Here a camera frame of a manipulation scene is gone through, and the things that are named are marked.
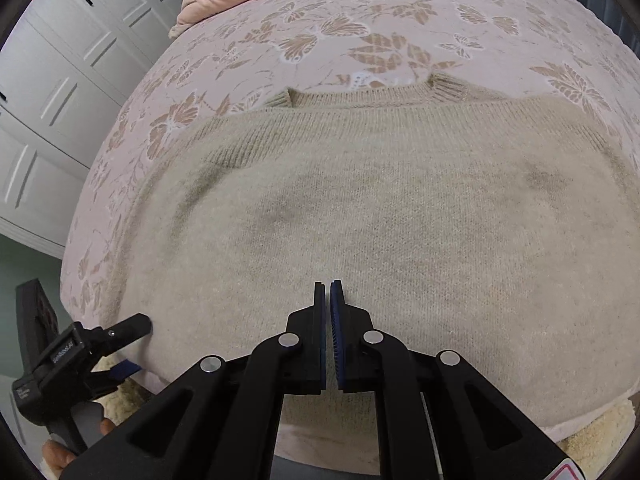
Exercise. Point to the blue pleated curtain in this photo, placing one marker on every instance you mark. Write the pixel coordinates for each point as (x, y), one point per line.
(605, 0)

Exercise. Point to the beige knit sweater black hearts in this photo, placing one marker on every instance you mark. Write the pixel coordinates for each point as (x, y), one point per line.
(400, 235)

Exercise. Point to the white wardrobe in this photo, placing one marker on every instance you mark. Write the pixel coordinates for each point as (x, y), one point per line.
(75, 85)

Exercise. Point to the grey bed frame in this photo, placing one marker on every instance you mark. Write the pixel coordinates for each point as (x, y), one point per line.
(325, 472)

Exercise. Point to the pink butterfly bedspread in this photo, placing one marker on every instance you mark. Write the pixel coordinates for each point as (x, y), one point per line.
(350, 35)

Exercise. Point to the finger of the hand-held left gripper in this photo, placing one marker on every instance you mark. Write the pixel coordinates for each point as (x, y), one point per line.
(125, 370)
(125, 330)

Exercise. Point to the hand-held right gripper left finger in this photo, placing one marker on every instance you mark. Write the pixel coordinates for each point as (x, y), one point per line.
(300, 360)

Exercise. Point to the person's left hand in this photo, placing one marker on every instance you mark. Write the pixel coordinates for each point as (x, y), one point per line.
(55, 457)

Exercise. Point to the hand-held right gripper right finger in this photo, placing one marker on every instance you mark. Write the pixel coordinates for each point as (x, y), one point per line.
(336, 340)

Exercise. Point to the cream fluffy rug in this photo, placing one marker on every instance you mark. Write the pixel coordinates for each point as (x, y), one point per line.
(600, 440)

